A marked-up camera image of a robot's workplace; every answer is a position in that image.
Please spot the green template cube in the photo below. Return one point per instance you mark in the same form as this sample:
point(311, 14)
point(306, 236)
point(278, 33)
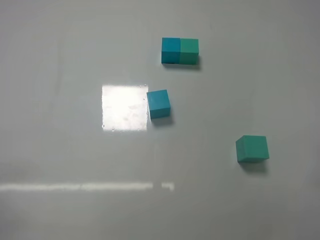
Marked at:
point(189, 51)

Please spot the blue template cube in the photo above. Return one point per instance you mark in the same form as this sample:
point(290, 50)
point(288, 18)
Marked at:
point(170, 50)

